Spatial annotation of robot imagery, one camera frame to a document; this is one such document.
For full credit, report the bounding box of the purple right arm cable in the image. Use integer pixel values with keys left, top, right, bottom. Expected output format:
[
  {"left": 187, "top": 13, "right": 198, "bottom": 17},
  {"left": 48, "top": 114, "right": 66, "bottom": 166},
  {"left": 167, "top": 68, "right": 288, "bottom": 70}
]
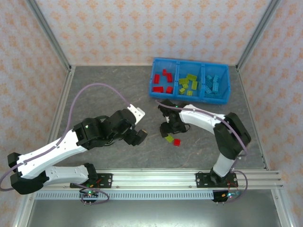
[{"left": 155, "top": 99, "right": 249, "bottom": 204}]

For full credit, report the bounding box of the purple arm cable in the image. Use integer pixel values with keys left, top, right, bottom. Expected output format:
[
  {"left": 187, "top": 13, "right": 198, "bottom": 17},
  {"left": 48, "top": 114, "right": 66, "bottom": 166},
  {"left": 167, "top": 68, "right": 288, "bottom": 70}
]
[
  {"left": 155, "top": 99, "right": 249, "bottom": 204},
  {"left": 0, "top": 83, "right": 131, "bottom": 192}
]

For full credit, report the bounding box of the grey metal shelf plate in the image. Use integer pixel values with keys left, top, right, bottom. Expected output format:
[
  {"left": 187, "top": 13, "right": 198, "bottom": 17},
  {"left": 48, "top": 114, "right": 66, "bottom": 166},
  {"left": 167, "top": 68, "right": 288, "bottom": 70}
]
[{"left": 26, "top": 200, "right": 284, "bottom": 227}]

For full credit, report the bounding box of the aluminium frame post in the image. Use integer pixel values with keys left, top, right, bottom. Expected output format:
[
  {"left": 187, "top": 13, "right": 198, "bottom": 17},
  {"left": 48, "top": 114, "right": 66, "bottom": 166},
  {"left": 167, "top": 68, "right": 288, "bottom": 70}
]
[
  {"left": 236, "top": 0, "right": 282, "bottom": 71},
  {"left": 25, "top": 0, "right": 72, "bottom": 71}
]

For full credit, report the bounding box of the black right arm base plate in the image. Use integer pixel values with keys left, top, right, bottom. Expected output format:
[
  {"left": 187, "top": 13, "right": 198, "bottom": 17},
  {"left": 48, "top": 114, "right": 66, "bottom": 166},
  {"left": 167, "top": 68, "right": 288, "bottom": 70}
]
[{"left": 195, "top": 172, "right": 238, "bottom": 189}]

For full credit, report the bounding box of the aluminium side frame rail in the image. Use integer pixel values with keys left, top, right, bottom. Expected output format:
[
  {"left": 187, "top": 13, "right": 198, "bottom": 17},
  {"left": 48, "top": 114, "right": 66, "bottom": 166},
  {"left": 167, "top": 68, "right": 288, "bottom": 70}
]
[
  {"left": 11, "top": 66, "right": 77, "bottom": 227},
  {"left": 236, "top": 65, "right": 295, "bottom": 227}
]

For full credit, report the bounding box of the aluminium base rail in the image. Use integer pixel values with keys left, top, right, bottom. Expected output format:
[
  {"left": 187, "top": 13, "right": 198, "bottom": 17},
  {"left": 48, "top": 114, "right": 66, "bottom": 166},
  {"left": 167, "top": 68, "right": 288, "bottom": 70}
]
[{"left": 44, "top": 168, "right": 284, "bottom": 190}]

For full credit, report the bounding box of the grey slotted cable duct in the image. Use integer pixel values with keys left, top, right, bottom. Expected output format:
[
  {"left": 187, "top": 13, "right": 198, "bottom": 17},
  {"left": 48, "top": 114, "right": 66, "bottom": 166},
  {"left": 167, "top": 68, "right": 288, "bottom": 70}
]
[{"left": 35, "top": 190, "right": 240, "bottom": 201}]

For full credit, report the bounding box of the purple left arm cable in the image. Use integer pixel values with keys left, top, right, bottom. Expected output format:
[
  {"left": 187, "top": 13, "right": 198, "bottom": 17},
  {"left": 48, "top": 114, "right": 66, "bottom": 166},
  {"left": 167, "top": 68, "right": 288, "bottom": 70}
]
[{"left": 0, "top": 83, "right": 131, "bottom": 192}]

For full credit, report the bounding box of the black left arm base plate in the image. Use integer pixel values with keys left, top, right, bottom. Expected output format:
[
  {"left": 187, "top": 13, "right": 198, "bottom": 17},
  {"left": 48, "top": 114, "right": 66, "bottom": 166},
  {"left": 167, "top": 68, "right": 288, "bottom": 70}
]
[{"left": 70, "top": 173, "right": 113, "bottom": 189}]

